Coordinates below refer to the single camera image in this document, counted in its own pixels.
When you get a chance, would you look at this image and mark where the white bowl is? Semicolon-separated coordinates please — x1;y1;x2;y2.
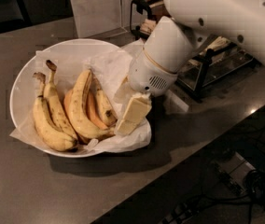
9;38;133;158

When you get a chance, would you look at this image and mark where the black cable bundle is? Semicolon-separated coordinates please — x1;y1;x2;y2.
169;168;265;224

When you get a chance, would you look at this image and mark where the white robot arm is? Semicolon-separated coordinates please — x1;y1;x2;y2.
116;0;265;135

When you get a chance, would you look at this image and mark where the leftmost yellow banana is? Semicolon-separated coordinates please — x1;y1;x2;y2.
33;72;78;152

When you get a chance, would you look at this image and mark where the white paper liner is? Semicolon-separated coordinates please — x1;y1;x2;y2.
9;39;153;154

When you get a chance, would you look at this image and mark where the large yellow banana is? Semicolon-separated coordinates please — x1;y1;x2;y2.
67;69;115;139

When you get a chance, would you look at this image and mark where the small yellow banana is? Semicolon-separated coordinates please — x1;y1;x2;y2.
93;77;117;127

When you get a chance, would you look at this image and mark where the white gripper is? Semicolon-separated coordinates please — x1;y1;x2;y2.
114;49;177;136

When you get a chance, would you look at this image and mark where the white paper bag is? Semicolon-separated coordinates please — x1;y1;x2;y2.
70;0;132;37

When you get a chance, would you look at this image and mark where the orange banana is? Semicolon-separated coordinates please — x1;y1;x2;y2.
87;91;107;130

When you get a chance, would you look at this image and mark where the black wire condiment rack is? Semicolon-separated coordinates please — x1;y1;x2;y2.
129;0;261;101

